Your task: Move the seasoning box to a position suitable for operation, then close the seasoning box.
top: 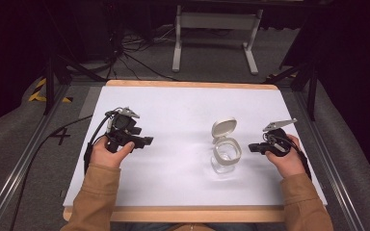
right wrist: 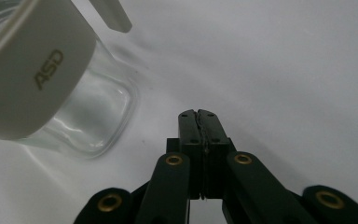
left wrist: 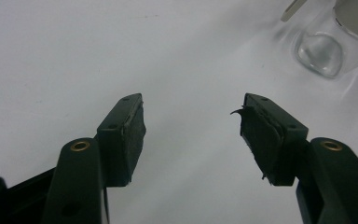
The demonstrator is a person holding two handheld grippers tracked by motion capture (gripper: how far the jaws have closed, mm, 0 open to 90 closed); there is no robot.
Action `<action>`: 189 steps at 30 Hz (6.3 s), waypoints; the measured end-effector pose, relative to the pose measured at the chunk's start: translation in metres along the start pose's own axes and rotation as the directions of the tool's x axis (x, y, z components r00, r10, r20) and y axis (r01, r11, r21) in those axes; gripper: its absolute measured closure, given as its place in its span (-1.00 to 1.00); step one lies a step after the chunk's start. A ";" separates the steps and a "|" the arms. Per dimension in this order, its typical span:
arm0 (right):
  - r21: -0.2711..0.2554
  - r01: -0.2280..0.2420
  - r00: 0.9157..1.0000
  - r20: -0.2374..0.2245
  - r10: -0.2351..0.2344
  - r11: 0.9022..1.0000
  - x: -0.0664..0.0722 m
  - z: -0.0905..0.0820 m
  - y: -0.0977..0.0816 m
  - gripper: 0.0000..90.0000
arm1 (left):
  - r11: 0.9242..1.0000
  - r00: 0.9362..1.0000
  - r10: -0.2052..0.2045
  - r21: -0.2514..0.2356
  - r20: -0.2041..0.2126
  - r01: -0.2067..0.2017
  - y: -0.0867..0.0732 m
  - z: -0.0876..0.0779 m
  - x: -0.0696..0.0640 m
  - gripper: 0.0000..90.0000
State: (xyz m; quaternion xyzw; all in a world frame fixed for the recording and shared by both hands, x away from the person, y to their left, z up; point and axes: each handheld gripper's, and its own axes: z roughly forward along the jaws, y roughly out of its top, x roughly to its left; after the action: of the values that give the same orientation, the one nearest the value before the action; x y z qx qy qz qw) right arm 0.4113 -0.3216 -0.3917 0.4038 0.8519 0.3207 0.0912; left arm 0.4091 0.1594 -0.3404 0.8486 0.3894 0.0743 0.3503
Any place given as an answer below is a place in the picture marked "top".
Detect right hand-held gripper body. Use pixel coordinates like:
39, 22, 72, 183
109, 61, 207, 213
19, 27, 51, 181
261, 117, 299, 158

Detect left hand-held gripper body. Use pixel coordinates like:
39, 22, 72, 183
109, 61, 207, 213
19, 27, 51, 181
104, 107, 143, 154

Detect clear jar with white lid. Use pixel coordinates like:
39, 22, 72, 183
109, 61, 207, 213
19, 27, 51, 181
209, 116, 243, 175

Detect person's right hand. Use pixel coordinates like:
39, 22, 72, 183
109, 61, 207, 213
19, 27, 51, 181
264, 134, 306, 179

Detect person's left hand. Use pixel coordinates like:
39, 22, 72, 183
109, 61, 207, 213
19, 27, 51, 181
89, 136, 136, 169

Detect white table mat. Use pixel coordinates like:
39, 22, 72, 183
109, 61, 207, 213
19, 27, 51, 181
62, 86, 329, 208

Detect black tripod stand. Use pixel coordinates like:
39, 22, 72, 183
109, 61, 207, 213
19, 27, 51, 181
262, 59, 320, 122
41, 47, 108, 116

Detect yellow black floor tape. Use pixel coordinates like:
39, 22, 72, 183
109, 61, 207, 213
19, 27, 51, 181
28, 78, 74, 104

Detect white metal stand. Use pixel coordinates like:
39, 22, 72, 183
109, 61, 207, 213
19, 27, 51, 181
172, 4, 264, 77

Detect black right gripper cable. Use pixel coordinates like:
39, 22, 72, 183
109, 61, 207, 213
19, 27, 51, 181
282, 136, 313, 181

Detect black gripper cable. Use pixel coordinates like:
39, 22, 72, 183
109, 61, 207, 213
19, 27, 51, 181
9, 109, 123, 231
282, 136, 313, 181

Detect aluminium floor rail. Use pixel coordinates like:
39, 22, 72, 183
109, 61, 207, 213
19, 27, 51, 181
0, 84, 72, 231
294, 90, 367, 231

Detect black floor cables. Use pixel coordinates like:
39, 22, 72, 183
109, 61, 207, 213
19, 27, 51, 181
102, 22, 181, 83

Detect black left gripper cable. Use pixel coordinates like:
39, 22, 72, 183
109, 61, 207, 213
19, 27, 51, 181
9, 109, 123, 231

